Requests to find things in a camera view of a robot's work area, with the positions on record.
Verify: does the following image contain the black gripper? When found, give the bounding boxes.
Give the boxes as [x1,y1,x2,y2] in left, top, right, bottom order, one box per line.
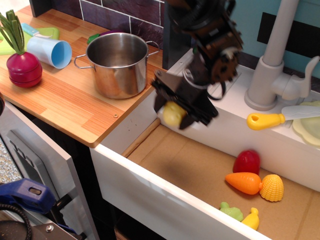
[151,70,219,130]

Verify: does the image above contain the yellow toy potato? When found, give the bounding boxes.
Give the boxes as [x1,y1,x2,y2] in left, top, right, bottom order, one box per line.
[162,101,187,127]

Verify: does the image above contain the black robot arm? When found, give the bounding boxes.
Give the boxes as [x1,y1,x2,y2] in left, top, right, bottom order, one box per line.
[152,0,243,130]

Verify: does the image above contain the stainless steel pot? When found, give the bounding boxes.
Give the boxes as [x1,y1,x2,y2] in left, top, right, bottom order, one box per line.
[73,32,160,100]

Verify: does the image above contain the white toy sink basin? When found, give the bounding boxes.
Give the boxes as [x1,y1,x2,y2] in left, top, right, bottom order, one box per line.
[91,66,320,240]

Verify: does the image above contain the red toy pepper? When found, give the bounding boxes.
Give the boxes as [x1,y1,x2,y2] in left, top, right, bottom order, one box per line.
[232,149,261,175]

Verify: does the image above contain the grey toy faucet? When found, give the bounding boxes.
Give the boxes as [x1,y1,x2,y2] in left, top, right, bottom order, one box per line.
[244,0,320,111]

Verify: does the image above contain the orange toy carrot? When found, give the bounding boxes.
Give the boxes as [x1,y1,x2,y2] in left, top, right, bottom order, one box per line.
[225,172,263,195]

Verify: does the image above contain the purple toy eggplant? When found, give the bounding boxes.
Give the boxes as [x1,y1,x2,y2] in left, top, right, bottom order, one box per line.
[86,29,123,44]

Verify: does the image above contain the green toy lettuce piece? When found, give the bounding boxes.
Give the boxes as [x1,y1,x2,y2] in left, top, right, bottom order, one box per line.
[219,201,244,222]

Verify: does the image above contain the yellow toy corn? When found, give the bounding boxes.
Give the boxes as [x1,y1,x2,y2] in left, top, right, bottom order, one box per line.
[259,174,284,202]

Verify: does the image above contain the light blue plastic cup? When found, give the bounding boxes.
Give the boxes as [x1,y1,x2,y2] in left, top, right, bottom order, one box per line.
[27,36,72,69]

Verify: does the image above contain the yellow toy banana piece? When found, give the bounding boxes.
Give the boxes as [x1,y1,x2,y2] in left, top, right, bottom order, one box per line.
[242,207,260,230]

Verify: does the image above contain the pale green toy plate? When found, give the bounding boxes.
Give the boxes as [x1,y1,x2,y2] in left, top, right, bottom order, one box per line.
[292,116,320,149]

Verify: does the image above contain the grey oven door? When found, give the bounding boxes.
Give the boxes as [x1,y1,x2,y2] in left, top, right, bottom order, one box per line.
[0,101,99,240]

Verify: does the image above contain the magenta wooden toy radish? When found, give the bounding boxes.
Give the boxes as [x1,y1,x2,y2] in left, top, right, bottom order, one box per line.
[0,9,43,88]

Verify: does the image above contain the blue plastic clamp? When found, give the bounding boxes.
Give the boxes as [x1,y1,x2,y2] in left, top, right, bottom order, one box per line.
[0,178,56,214]

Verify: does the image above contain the green toy cutting board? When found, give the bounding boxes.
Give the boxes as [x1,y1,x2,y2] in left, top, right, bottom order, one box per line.
[0,27,61,56]

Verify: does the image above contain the yellow handled toy knife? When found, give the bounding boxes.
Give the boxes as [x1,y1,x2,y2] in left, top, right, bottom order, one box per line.
[246,105,320,131]

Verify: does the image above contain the teal handled toy knife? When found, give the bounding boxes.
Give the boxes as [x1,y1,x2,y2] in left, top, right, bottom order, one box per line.
[21,23,52,39]

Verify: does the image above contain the black metal bracket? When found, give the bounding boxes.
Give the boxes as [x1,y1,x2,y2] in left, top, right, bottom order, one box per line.
[31,223,86,240]

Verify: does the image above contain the black braided cable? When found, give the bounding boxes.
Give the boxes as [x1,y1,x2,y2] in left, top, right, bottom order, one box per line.
[0,203,33,240]

